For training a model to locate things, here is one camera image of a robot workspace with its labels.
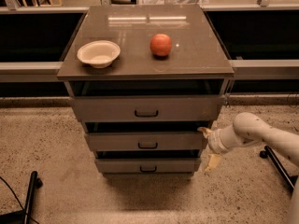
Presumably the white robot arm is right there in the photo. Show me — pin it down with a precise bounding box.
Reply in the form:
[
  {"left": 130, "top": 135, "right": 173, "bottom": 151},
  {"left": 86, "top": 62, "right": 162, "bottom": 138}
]
[{"left": 198, "top": 112, "right": 299, "bottom": 224}]

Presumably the red apple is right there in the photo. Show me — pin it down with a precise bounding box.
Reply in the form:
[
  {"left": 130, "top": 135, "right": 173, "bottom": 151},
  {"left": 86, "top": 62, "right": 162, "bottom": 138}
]
[{"left": 149, "top": 34, "right": 172, "bottom": 57}]

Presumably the grey top drawer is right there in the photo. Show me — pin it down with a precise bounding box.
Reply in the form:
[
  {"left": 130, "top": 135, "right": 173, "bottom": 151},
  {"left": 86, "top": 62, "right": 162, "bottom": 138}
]
[{"left": 70, "top": 95, "right": 223, "bottom": 122}]

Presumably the grey drawer cabinet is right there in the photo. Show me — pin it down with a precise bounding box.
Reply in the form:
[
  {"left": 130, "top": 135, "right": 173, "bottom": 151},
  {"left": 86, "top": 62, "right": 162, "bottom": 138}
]
[{"left": 56, "top": 4, "right": 235, "bottom": 180}]

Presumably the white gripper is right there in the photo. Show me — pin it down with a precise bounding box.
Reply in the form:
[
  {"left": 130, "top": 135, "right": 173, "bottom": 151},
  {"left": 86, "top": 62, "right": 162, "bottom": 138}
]
[{"left": 198, "top": 127, "right": 232, "bottom": 172}]

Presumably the white paper bowl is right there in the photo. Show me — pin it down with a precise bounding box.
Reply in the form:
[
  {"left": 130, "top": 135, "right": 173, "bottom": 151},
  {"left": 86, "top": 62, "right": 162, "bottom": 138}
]
[{"left": 77, "top": 40, "right": 121, "bottom": 68}]

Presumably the black base leg right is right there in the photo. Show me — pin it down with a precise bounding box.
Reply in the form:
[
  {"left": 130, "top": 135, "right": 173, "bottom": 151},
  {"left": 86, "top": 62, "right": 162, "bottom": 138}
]
[{"left": 259, "top": 146, "right": 298, "bottom": 192}]

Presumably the black base leg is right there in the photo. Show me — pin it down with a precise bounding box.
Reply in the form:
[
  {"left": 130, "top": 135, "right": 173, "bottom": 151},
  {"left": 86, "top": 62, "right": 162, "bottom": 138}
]
[
  {"left": 259, "top": 146, "right": 298, "bottom": 192},
  {"left": 0, "top": 171, "right": 43, "bottom": 224}
]

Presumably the grey drawer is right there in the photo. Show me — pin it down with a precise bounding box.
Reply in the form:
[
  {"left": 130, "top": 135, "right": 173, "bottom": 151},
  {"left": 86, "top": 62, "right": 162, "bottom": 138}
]
[
  {"left": 85, "top": 132, "right": 207, "bottom": 151},
  {"left": 70, "top": 95, "right": 223, "bottom": 122},
  {"left": 94, "top": 158, "right": 201, "bottom": 174}
]

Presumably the grey bottom drawer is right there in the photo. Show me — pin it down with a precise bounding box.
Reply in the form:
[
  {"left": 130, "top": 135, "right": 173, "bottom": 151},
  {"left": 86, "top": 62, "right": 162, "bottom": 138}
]
[{"left": 94, "top": 158, "right": 201, "bottom": 174}]

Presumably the black cable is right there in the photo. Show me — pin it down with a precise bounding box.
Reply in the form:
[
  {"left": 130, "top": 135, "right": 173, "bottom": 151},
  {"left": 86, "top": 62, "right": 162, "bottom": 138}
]
[{"left": 0, "top": 175, "right": 41, "bottom": 224}]

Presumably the black base leg left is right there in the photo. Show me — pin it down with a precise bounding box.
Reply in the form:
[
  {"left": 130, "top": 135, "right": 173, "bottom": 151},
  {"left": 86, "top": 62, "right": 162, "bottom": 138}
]
[{"left": 0, "top": 171, "right": 43, "bottom": 224}]

